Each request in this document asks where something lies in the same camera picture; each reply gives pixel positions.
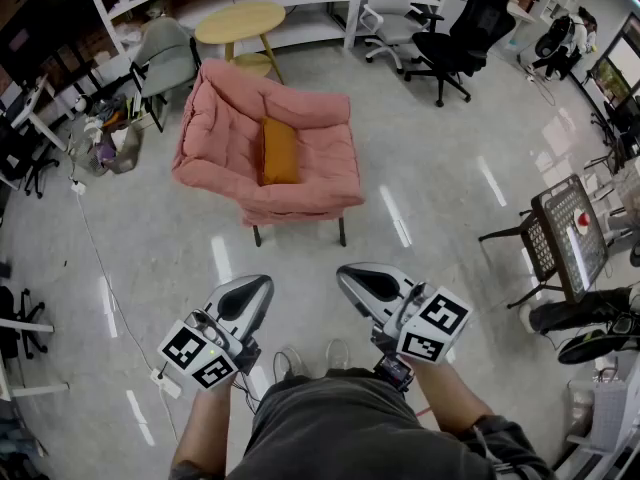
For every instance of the person's right forearm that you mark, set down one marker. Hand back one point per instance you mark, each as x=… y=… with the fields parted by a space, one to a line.
x=450 y=398

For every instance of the orange cushion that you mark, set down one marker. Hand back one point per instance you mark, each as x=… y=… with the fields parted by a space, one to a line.
x=280 y=153

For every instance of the white power strip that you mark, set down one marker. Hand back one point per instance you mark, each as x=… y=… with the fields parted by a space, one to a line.
x=166 y=382
x=78 y=187

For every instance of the black perforated metal chair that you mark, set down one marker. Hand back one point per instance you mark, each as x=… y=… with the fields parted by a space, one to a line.
x=570 y=233

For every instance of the black swivel chair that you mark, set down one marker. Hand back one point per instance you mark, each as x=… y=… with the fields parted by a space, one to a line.
x=37 y=168
x=26 y=318

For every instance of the red round button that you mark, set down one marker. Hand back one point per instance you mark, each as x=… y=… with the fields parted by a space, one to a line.
x=584 y=221

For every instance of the person's grey shirt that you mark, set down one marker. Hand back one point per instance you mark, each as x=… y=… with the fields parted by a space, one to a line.
x=350 y=433

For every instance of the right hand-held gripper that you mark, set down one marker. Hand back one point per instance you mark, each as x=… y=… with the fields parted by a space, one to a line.
x=435 y=328

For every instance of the person's left white shoe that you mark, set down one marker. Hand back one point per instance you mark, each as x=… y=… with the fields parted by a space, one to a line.
x=289 y=365

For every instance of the person's white shoe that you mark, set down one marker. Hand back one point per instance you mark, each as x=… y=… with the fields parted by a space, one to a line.
x=338 y=355
x=289 y=365

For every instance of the white office chair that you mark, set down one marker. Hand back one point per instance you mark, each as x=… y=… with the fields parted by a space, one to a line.
x=387 y=3

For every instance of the grey upholstered chair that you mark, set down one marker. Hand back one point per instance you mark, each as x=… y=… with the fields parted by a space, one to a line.
x=167 y=53

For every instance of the white desk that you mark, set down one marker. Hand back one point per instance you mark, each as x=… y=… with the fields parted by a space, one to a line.
x=30 y=325
x=30 y=105

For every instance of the round wooden side table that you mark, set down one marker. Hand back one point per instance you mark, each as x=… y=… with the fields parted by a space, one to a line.
x=240 y=23

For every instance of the person's right white shoe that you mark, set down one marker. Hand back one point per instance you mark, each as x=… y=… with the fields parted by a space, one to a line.
x=338 y=355

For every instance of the black mesh office chair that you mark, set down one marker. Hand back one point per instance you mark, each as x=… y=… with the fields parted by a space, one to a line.
x=475 y=28

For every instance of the basket of clutter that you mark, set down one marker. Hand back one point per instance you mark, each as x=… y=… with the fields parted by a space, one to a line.
x=107 y=140

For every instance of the pink cushioned armchair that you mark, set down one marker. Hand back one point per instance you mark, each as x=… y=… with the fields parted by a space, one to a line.
x=225 y=133

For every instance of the person's left forearm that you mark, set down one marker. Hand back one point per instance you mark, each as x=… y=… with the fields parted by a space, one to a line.
x=205 y=428

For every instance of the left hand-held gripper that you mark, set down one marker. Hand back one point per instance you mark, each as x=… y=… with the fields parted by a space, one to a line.
x=192 y=353

